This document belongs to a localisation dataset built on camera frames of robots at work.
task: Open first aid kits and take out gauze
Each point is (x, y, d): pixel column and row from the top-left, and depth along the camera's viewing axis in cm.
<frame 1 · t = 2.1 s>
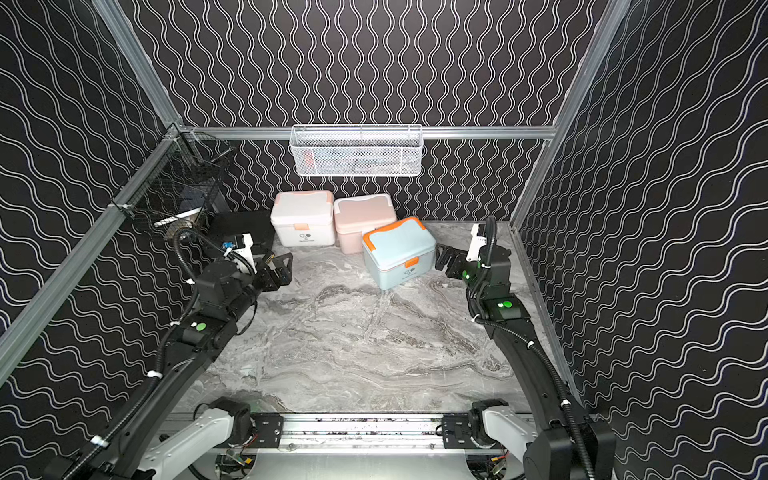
left hand: (274, 252, 73), fingers open
right hand: (453, 246, 78), fingers open
light blue first aid box: (397, 253, 96), point 14 cm above the table
white first aid box: (303, 219, 107), point 13 cm above the table
pink first aid box: (356, 215, 106), point 14 cm above the table
black plastic tool case: (257, 224, 123), on the table

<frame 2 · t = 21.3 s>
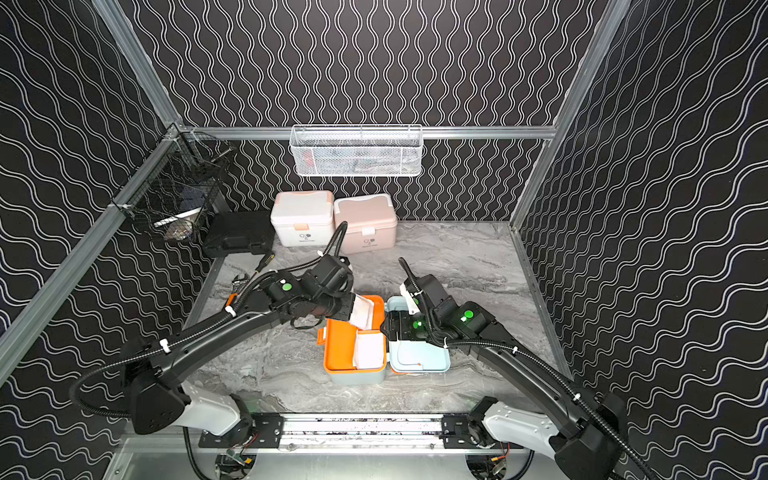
left hand: (351, 302, 75), fingers closed
right hand: (392, 326, 74), fingers open
light blue first aid box: (405, 356, 79), point 10 cm above the table
orange inner tray: (338, 338, 79), point 13 cm above the table
white gauze packet: (369, 351, 79), point 11 cm above the table
the other named things where they were.

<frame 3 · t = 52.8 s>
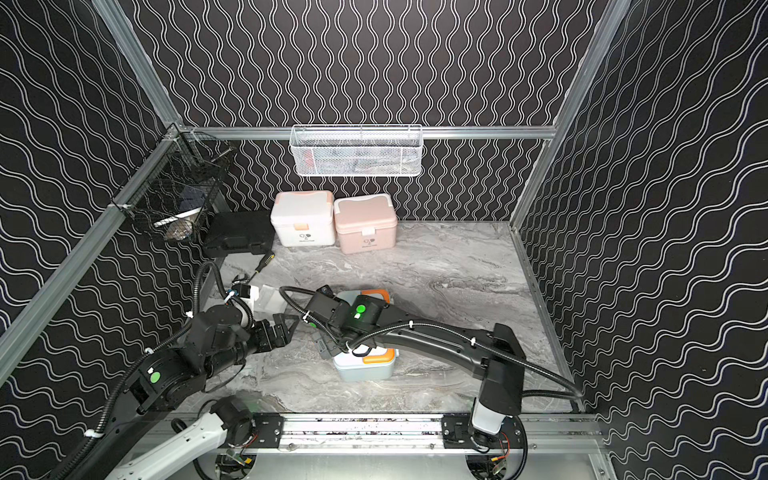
left hand: (284, 317, 67), fingers open
right hand: (337, 332, 74), fingers open
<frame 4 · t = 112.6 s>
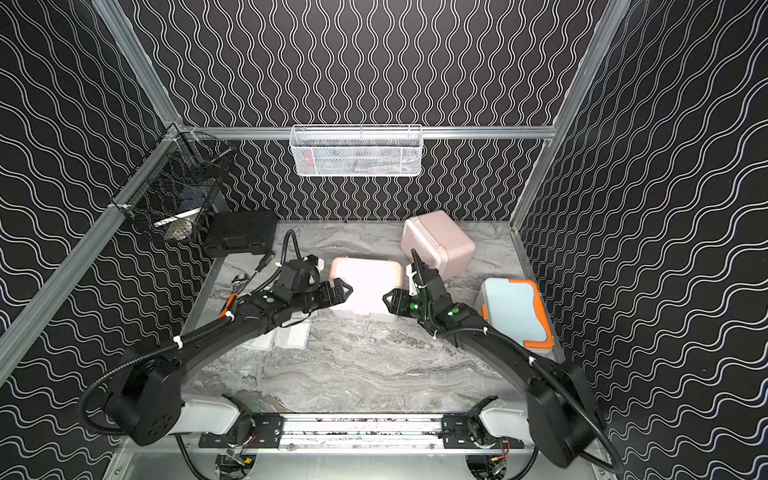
left hand: (344, 289, 83), fingers open
right hand: (389, 299, 83), fingers open
light blue first aid box: (516, 304, 83), point 16 cm above the table
white first aid box: (369, 279, 86), point 17 cm above the table
pink first aid box: (440, 242, 95), point 17 cm above the table
